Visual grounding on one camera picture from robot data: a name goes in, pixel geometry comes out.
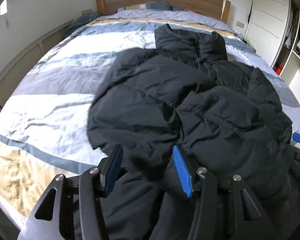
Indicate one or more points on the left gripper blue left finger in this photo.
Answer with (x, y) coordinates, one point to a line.
(110, 168)

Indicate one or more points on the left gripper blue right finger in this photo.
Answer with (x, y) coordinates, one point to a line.
(186, 169)

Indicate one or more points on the black puffer jacket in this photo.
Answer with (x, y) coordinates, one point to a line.
(226, 115)

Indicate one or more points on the hanging clothes in wardrobe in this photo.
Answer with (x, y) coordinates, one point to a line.
(292, 38)

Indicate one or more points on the red object in wardrobe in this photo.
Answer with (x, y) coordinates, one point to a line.
(279, 68)

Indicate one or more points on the striped duvet on bed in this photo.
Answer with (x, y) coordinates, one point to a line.
(43, 124)

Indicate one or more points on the white wardrobe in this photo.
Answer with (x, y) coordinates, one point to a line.
(266, 31)

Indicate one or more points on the beige radiator cover cabinet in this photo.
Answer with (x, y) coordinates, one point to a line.
(15, 71)

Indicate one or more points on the blue-grey cloth beside bed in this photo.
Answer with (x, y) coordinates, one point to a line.
(81, 21)

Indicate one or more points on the striped pillow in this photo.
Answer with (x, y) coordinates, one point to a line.
(160, 5)

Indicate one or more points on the window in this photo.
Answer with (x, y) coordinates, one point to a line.
(3, 8)

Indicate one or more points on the wall socket plate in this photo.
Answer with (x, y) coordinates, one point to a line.
(239, 24)

